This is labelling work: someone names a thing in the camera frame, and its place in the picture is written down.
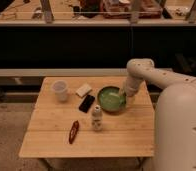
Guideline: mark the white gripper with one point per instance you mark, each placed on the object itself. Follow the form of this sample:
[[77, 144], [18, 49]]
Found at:
[[129, 89]]

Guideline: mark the green ceramic bowl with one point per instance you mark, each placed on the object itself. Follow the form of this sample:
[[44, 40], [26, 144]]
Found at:
[[110, 99]]

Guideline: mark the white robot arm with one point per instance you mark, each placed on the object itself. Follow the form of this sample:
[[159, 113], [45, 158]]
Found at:
[[175, 114]]

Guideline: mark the white sponge block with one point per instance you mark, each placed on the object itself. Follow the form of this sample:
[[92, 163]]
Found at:
[[83, 90]]

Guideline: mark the black smartphone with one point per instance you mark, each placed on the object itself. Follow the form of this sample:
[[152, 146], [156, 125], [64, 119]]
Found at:
[[86, 104]]

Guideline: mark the small white bottle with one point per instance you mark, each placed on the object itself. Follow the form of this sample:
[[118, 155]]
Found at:
[[97, 118]]

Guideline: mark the wooden folding table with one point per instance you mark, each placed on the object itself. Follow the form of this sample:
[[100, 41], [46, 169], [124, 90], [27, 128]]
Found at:
[[60, 130]]

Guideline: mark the translucent plastic cup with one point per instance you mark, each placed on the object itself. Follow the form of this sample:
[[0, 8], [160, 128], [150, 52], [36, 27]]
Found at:
[[60, 89]]

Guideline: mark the red chili pepper toy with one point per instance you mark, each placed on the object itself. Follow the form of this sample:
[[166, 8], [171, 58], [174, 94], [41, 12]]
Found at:
[[73, 132]]

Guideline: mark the long wooden bench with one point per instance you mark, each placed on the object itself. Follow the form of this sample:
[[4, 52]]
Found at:
[[35, 76]]

